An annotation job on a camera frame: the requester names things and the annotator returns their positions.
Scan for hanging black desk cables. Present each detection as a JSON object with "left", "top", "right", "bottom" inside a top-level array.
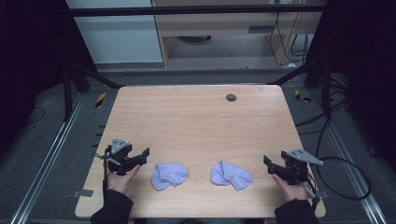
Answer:
[{"left": 268, "top": 11, "right": 311, "bottom": 67}]

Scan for person's right hand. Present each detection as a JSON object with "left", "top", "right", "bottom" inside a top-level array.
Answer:
[{"left": 271, "top": 173, "right": 311, "bottom": 203}]

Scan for black metal stand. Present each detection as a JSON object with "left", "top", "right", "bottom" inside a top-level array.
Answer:
[
  {"left": 267, "top": 61, "right": 332, "bottom": 119},
  {"left": 62, "top": 63, "right": 124, "bottom": 122}
]

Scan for light purple sock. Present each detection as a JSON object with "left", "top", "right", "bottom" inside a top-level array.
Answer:
[
  {"left": 210, "top": 161, "right": 253, "bottom": 191},
  {"left": 150, "top": 162, "right": 190, "bottom": 191}
]

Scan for aluminium floor rail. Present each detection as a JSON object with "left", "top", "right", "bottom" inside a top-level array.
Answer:
[
  {"left": 309, "top": 88, "right": 390, "bottom": 224},
  {"left": 8, "top": 92, "right": 86, "bottom": 224}
]

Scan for right hand-held gripper cable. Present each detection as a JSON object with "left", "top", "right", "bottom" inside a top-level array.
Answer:
[{"left": 300, "top": 174, "right": 322, "bottom": 206}]

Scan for left hand-held gripper cable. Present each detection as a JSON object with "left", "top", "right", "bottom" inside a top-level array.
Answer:
[{"left": 94, "top": 150, "right": 110, "bottom": 195}]

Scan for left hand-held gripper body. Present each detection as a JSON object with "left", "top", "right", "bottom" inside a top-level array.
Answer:
[{"left": 106, "top": 137, "right": 140, "bottom": 176}]

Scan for white cabinet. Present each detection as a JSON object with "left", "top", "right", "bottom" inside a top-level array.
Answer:
[{"left": 65, "top": 0, "right": 164, "bottom": 64}]

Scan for hand-held gripper cable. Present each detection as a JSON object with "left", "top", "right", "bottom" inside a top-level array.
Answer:
[
  {"left": 300, "top": 174, "right": 322, "bottom": 206},
  {"left": 94, "top": 150, "right": 110, "bottom": 195}
]

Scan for straight black floor cable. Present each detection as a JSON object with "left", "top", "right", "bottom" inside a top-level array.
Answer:
[{"left": 294, "top": 99, "right": 348, "bottom": 135}]

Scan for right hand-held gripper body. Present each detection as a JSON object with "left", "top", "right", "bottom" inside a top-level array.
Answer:
[{"left": 279, "top": 148, "right": 324, "bottom": 186}]

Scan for looped black floor cable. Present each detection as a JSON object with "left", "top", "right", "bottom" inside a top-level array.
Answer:
[{"left": 315, "top": 118, "right": 373, "bottom": 201}]

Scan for person's left hand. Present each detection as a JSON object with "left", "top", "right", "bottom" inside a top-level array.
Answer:
[{"left": 106, "top": 164, "right": 142, "bottom": 196}]

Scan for black curtain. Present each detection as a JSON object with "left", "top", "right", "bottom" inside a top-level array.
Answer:
[
  {"left": 304, "top": 0, "right": 396, "bottom": 174},
  {"left": 0, "top": 0, "right": 98, "bottom": 157}
]

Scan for yellow black hazard tape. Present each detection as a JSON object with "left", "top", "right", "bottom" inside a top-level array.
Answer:
[
  {"left": 94, "top": 91, "right": 107, "bottom": 109},
  {"left": 294, "top": 89, "right": 312, "bottom": 104}
]

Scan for thin black floor cable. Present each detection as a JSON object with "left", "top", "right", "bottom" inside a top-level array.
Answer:
[{"left": 24, "top": 106, "right": 47, "bottom": 127}]

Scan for black horizontal frame bar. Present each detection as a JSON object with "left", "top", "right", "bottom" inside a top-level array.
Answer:
[{"left": 66, "top": 5, "right": 327, "bottom": 18}]

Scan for light wooden desk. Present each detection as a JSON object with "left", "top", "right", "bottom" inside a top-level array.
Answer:
[{"left": 151, "top": 0, "right": 325, "bottom": 68}]

